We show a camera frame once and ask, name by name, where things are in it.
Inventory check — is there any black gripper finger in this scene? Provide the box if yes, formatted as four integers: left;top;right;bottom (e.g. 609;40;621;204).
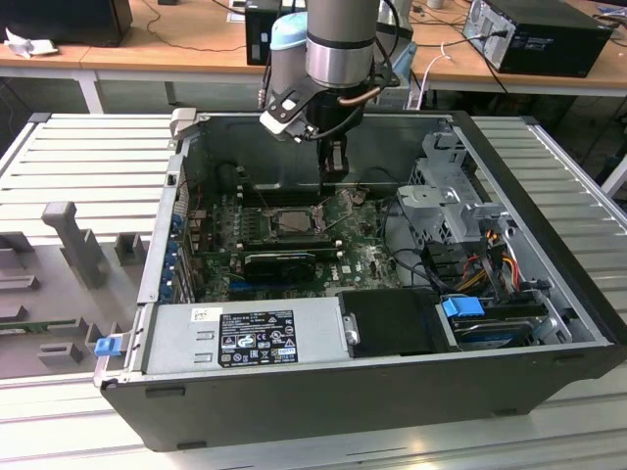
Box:
316;139;351;199

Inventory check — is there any metal socket cover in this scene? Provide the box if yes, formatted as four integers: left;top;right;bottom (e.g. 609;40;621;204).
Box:
313;188;363;236

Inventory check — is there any silver topped CPU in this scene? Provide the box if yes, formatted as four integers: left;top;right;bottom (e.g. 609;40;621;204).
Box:
276;211;314;235

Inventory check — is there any wire locking lever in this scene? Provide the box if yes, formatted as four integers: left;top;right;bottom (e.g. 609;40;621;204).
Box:
257;188;283;234

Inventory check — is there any black RAM slot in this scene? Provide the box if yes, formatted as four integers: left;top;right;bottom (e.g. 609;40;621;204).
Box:
243;194;319;208
238;247;345;261
242;236;334;248
242;183;322;196

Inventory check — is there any CPU socket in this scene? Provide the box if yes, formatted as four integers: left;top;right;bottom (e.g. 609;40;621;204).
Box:
264;204;328;242

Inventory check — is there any green motherboard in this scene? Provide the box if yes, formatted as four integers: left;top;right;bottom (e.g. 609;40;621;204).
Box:
193;185;408;305

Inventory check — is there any small black computer tower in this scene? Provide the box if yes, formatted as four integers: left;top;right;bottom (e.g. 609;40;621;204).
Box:
244;0;295;68

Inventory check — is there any silver drive cage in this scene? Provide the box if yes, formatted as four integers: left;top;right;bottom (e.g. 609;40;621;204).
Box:
394;129;513;246

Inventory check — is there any black graphics card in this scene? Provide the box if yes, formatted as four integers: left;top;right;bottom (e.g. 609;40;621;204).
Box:
242;252;317;285

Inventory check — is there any wooden desk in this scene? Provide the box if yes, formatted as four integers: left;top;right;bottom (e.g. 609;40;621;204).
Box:
0;0;275;117
410;0;627;97

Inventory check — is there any grey case latch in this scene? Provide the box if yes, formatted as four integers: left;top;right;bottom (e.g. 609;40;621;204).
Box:
169;107;200;143

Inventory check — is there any black plastic shroud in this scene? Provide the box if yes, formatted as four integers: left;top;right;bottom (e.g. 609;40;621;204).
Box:
337;288;464;358

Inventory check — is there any blue disk carrier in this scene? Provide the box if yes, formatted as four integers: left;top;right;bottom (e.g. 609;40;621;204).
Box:
440;295;486;340

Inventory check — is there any black desktop computer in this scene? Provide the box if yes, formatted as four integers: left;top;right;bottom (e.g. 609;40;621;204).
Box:
462;0;616;79

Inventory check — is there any hard disk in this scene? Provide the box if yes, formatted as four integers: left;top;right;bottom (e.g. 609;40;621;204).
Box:
453;317;535;352

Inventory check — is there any silver power supply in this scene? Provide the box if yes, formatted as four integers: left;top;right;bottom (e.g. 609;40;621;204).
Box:
141;296;362;376

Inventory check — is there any black PC case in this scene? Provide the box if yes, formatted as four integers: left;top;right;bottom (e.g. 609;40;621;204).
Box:
92;108;627;454

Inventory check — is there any large black computer box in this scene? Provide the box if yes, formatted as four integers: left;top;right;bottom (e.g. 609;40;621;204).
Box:
0;0;133;48

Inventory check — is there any blue release latch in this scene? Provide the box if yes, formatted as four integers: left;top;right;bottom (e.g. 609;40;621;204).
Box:
95;336;122;358

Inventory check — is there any grey parts rack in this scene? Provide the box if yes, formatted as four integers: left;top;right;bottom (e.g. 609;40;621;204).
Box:
0;200;151;381

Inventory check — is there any white crumpled paper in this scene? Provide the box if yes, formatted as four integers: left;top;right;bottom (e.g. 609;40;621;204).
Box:
3;26;60;61

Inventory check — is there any green RAM stick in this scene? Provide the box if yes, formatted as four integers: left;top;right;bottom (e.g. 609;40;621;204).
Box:
0;320;79;335

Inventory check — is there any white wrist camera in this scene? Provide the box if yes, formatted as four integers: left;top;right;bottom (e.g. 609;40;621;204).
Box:
258;80;319;144

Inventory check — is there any thick black cable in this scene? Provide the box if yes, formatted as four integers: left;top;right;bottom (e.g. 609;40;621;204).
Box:
380;198;445;295

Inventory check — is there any white cable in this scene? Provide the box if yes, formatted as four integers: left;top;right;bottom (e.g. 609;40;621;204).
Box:
409;41;452;110

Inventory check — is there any yellow red wire bundle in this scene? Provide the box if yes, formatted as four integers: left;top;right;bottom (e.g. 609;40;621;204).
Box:
459;254;521;295

